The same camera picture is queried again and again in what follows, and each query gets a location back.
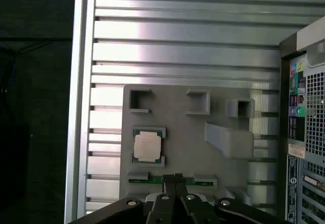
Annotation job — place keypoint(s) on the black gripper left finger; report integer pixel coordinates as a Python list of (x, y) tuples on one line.
[(162, 206)]

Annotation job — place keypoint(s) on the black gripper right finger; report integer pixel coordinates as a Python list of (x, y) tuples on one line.
[(188, 206)]

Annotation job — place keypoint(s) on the silver green CPU chip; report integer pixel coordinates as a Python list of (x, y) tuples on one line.
[(147, 147)]

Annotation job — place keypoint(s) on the green RAM stick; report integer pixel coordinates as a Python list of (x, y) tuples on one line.
[(167, 180)]

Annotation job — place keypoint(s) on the grey plastic parts rack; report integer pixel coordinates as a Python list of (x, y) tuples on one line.
[(188, 142)]

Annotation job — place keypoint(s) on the black grey PC case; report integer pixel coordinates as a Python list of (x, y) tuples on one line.
[(304, 122)]

